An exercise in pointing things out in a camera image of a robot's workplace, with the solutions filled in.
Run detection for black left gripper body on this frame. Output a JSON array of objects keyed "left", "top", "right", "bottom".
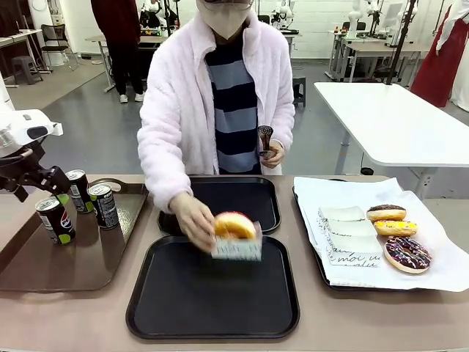
[{"left": 0, "top": 146, "right": 51, "bottom": 195}]

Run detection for black Pepsi can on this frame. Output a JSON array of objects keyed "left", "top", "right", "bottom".
[
  {"left": 86, "top": 183, "right": 120, "bottom": 231},
  {"left": 64, "top": 169, "right": 95, "bottom": 215},
  {"left": 35, "top": 197, "right": 77, "bottom": 246}
]

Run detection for pink iced donut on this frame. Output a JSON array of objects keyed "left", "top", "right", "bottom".
[{"left": 213, "top": 210, "right": 257, "bottom": 241}]

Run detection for red glazed donut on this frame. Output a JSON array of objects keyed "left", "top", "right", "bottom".
[{"left": 210, "top": 219, "right": 265, "bottom": 262}]

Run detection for brown handled serving tongs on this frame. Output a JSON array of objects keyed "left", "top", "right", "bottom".
[{"left": 257, "top": 125, "right": 275, "bottom": 158}]

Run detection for white printed paper donut box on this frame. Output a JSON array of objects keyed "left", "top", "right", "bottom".
[
  {"left": 325, "top": 234, "right": 384, "bottom": 268},
  {"left": 317, "top": 205, "right": 368, "bottom": 223}
]

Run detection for chocolate sprinkle donut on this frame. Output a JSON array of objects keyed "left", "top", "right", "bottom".
[{"left": 366, "top": 204, "right": 407, "bottom": 222}]

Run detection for yellow iced donut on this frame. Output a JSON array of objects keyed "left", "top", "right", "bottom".
[{"left": 373, "top": 219, "right": 418, "bottom": 237}]

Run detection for person's left forearm pink sleeve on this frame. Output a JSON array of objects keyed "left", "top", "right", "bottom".
[{"left": 265, "top": 91, "right": 296, "bottom": 147}]

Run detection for person's right forearm pink sleeve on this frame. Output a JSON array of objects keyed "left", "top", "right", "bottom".
[{"left": 138, "top": 120, "right": 194, "bottom": 213}]

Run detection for person's right hand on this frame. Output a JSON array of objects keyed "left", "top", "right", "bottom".
[{"left": 169, "top": 190, "right": 217, "bottom": 254}]

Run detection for person's left hand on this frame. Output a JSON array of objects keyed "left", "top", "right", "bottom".
[{"left": 260, "top": 139, "right": 286, "bottom": 169}]

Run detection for brown plastic serving tray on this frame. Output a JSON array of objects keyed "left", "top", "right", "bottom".
[{"left": 0, "top": 177, "right": 150, "bottom": 293}]

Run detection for grey plastic stool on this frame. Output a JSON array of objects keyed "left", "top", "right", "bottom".
[{"left": 10, "top": 54, "right": 44, "bottom": 86}]

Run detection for black office chair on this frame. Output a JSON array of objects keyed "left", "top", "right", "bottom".
[{"left": 40, "top": 23, "right": 80, "bottom": 73}]

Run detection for grey lab desk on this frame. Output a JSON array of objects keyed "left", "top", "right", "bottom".
[{"left": 84, "top": 34, "right": 173, "bottom": 93}]

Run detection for person in pink fleece jacket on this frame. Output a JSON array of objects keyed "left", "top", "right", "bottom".
[{"left": 137, "top": 0, "right": 296, "bottom": 213}]

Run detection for bystander in dark clothes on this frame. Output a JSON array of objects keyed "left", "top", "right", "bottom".
[{"left": 90, "top": 0, "right": 146, "bottom": 104}]

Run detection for large black serving tray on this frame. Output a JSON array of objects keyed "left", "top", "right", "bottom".
[{"left": 125, "top": 234, "right": 301, "bottom": 340}]

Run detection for small black serving tray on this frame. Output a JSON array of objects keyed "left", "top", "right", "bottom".
[{"left": 157, "top": 175, "right": 281, "bottom": 236}]

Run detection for beige face mask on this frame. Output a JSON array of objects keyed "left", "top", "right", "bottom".
[{"left": 197, "top": 3, "right": 250, "bottom": 40}]

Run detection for black stool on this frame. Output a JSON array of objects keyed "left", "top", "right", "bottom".
[{"left": 292, "top": 75, "right": 307, "bottom": 108}]

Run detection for small white background robot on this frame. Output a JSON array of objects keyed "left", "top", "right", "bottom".
[{"left": 270, "top": 0, "right": 296, "bottom": 31}]

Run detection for black tray under paper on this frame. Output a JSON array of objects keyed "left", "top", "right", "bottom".
[{"left": 292, "top": 178, "right": 407, "bottom": 293}]

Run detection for tall white background robot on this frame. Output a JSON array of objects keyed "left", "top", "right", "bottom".
[{"left": 347, "top": 0, "right": 384, "bottom": 32}]

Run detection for white folding table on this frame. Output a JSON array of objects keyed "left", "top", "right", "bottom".
[{"left": 313, "top": 81, "right": 469, "bottom": 201}]

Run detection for beige lab desk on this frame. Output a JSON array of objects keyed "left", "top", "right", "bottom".
[{"left": 340, "top": 40, "right": 433, "bottom": 84}]

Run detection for right tray with white paper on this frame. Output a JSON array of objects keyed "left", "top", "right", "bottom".
[{"left": 292, "top": 176, "right": 469, "bottom": 293}]

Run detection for black tripod pole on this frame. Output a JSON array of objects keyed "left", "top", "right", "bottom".
[{"left": 383, "top": 0, "right": 421, "bottom": 86}]

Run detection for figure in red dress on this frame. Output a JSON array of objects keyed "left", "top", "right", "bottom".
[{"left": 409, "top": 0, "right": 469, "bottom": 108}]

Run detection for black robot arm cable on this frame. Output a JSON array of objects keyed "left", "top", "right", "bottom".
[{"left": 0, "top": 147, "right": 34, "bottom": 163}]

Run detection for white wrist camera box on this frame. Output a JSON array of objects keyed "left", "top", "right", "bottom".
[{"left": 21, "top": 113, "right": 64, "bottom": 141}]

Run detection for white wall desk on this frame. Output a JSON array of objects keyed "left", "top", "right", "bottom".
[{"left": 0, "top": 28, "right": 43, "bottom": 48}]

